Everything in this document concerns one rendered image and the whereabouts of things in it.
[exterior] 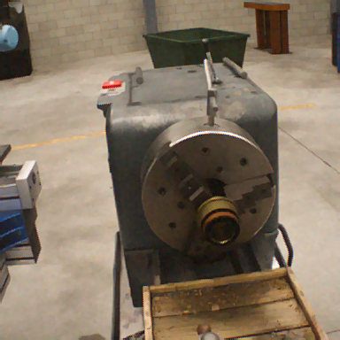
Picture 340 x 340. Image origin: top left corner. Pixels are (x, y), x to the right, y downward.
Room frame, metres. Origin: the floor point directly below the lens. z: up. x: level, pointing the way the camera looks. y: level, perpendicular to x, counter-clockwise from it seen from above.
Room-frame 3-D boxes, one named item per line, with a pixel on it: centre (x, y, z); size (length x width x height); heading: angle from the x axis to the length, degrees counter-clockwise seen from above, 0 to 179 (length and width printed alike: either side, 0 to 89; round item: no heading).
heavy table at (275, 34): (9.97, -2.28, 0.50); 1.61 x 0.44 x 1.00; 9
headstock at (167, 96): (1.44, -0.04, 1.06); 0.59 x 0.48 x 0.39; 2
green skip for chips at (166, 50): (6.28, -0.44, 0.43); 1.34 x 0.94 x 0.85; 21
